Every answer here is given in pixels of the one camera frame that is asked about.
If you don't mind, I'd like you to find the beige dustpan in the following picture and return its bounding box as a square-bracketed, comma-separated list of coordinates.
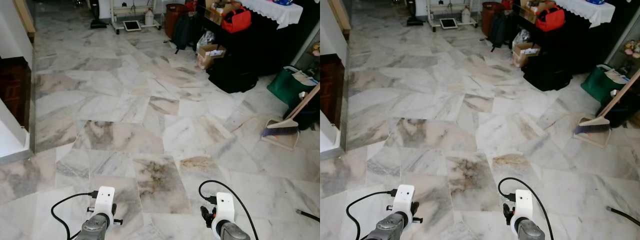
[573, 125, 612, 149]
[260, 127, 301, 152]

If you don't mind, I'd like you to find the beige broom with purple bristles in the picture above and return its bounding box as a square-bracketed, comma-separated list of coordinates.
[573, 69, 640, 136]
[260, 84, 321, 139]

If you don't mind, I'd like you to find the small black bag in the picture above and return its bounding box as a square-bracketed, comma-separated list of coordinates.
[606, 89, 640, 129]
[284, 93, 321, 132]

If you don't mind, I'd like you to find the large black suitcase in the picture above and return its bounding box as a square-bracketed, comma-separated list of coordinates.
[206, 48, 259, 94]
[521, 48, 574, 92]

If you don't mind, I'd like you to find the dark wooden cabinet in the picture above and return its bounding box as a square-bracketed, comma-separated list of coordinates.
[0, 56, 34, 132]
[320, 53, 346, 129]

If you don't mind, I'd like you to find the green tote bag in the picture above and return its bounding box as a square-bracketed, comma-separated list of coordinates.
[580, 64, 632, 104]
[266, 65, 319, 106]

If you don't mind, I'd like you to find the open cardboard box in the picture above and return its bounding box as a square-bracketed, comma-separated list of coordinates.
[196, 43, 227, 70]
[511, 42, 542, 69]

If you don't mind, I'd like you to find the clear plastic bag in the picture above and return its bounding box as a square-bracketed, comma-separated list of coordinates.
[513, 28, 532, 49]
[197, 30, 216, 51]

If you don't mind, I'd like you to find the black backpack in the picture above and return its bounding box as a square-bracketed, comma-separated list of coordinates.
[171, 12, 202, 54]
[486, 12, 517, 52]

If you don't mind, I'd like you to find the black vacuum cleaner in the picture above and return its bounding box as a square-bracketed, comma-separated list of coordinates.
[89, 0, 109, 29]
[405, 0, 425, 27]

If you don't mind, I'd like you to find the white metal rack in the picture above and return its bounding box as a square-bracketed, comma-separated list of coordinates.
[427, 0, 477, 33]
[109, 0, 164, 35]

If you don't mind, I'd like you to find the red handbag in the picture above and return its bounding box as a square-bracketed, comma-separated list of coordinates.
[534, 5, 566, 33]
[221, 7, 253, 34]

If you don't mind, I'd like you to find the brown waste bin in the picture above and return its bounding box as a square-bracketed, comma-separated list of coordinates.
[164, 3, 189, 39]
[481, 2, 506, 38]

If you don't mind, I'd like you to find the brown carton with items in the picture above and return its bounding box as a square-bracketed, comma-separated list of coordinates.
[519, 0, 557, 24]
[203, 0, 242, 26]

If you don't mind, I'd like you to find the light wooden board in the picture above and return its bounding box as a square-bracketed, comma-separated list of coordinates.
[327, 0, 352, 37]
[12, 0, 36, 39]

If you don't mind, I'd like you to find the white lace tablecloth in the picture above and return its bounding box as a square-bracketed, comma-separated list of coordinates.
[239, 0, 304, 30]
[554, 0, 616, 29]

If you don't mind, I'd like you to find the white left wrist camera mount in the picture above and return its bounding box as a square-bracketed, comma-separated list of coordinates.
[391, 184, 416, 226]
[94, 186, 116, 227]

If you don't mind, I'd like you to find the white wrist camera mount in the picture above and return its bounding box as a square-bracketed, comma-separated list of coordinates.
[391, 184, 416, 226]
[510, 189, 535, 236]
[211, 192, 236, 237]
[94, 186, 116, 227]

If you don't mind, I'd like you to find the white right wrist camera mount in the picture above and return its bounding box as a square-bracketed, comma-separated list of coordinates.
[211, 192, 236, 237]
[510, 189, 535, 236]

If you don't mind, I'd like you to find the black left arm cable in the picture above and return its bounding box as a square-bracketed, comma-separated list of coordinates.
[345, 189, 398, 240]
[51, 191, 99, 240]

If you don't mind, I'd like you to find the black floor cable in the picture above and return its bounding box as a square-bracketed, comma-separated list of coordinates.
[606, 205, 640, 229]
[296, 209, 321, 223]

